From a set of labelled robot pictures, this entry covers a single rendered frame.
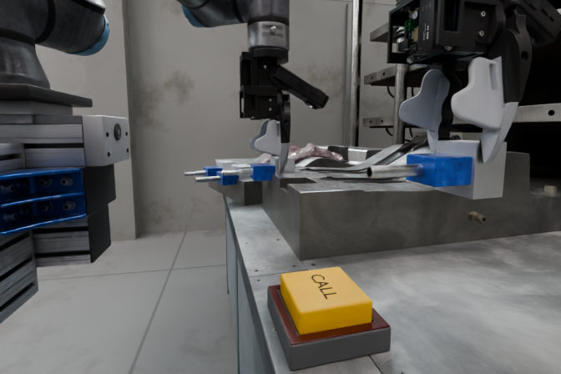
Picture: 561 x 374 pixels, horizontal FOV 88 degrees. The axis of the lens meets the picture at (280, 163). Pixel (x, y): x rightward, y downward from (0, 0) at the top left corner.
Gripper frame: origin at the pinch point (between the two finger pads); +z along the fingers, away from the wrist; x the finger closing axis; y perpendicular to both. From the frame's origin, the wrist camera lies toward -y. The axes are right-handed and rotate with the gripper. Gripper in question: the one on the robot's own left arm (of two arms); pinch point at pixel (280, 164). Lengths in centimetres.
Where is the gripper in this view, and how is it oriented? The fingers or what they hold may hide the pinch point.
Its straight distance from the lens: 55.4
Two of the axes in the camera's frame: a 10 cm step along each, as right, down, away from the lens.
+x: 2.4, 1.1, -9.6
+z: 0.0, 9.9, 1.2
